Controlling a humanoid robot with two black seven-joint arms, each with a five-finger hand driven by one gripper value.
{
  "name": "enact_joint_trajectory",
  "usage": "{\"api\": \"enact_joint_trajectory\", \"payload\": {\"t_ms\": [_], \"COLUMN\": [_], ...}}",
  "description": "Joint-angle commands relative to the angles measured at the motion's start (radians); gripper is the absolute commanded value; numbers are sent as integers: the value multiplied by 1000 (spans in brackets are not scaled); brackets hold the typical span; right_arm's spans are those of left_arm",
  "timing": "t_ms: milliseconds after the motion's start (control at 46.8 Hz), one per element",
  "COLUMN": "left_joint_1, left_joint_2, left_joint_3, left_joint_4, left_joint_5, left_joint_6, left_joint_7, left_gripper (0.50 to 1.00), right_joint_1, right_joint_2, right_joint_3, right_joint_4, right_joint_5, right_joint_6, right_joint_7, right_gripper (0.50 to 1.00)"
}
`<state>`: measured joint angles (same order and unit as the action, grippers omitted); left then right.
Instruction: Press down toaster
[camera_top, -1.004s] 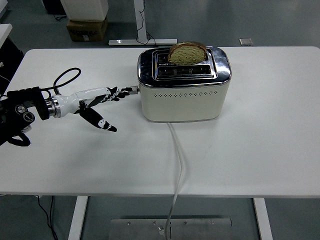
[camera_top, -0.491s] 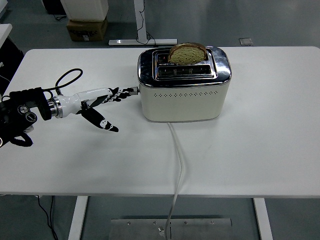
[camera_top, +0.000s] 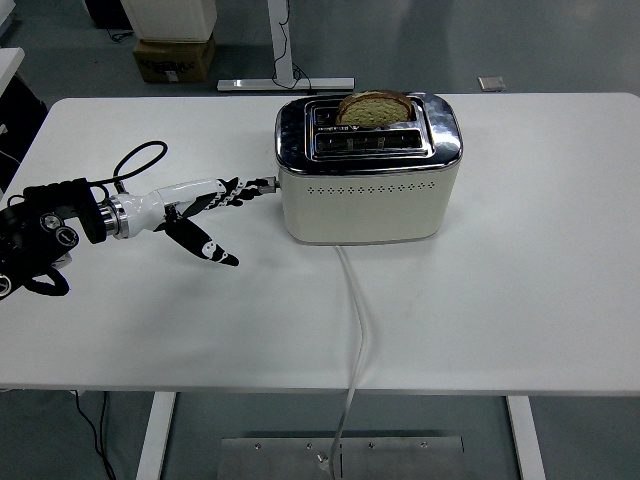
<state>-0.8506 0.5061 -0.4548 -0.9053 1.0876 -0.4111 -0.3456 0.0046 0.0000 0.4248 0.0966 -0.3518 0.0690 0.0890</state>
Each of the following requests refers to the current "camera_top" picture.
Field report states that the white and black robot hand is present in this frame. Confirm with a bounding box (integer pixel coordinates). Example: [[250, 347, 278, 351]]
[[123, 175, 278, 268]]

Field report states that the cream toaster with chrome top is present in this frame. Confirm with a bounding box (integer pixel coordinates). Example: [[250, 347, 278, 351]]
[[272, 91, 464, 246]]

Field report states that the brown cardboard box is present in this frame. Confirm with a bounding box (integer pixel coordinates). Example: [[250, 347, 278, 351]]
[[132, 33, 217, 84]]

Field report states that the black chair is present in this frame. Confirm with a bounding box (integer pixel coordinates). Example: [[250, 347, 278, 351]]
[[0, 74, 50, 196]]

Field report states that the white box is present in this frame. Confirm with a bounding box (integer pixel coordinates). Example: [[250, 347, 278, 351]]
[[119, 0, 218, 43]]

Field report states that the black case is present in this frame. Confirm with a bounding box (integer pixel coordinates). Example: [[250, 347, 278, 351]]
[[83, 0, 134, 30]]

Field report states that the white side table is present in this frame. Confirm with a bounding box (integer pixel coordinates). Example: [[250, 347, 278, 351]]
[[0, 47, 25, 96]]

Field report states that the white desk leg with foot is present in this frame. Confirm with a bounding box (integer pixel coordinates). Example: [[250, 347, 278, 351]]
[[216, 0, 356, 94]]

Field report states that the white table leg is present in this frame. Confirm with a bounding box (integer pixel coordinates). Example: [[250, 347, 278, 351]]
[[505, 395, 547, 480], [135, 392, 177, 480]]

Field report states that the brown bread slice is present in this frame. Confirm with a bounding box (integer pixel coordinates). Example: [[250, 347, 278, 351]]
[[335, 89, 415, 127]]

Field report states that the grey metal plate with screws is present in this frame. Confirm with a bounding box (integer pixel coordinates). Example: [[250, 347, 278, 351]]
[[219, 435, 465, 480]]

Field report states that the black cable on desk leg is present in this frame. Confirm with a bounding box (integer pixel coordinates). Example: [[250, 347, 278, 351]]
[[272, 0, 317, 95]]

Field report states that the black cable under table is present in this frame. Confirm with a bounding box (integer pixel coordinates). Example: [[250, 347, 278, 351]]
[[69, 390, 119, 480], [98, 392, 109, 457]]

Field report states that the white power cable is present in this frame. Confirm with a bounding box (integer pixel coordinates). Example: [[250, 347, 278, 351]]
[[332, 243, 372, 474]]

